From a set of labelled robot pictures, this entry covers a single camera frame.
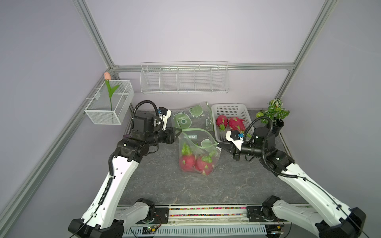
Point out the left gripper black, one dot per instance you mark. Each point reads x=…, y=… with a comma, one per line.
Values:
x=170, y=134

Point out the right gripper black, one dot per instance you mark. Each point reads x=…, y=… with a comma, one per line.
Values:
x=235, y=150

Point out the pink dragon fruit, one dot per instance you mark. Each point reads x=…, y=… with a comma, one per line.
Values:
x=237, y=124
x=222, y=122

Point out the zip-top bag green print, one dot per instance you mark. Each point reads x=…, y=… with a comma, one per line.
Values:
x=198, y=116
x=201, y=143

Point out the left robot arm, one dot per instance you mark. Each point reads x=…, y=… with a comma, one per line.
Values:
x=148, y=128

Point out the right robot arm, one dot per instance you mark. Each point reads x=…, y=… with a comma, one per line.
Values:
x=331, y=218

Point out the dragon fruit in far bag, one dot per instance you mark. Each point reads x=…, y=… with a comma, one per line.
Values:
x=187, y=159

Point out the white plastic basket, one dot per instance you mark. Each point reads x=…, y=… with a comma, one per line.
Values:
x=228, y=117

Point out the potted green plant black vase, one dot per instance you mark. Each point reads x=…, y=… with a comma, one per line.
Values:
x=277, y=113

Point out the artificial pink tulip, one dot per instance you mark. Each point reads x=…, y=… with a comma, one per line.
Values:
x=111, y=90

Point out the white wire wall shelf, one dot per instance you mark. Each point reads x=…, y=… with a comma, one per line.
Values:
x=184, y=77

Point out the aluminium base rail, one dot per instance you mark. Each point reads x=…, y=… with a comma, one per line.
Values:
x=211, y=216

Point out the white mesh wall box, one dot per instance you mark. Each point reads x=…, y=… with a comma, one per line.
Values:
x=98, y=109

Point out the white vented cable duct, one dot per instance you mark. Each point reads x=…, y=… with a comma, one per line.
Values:
x=197, y=231

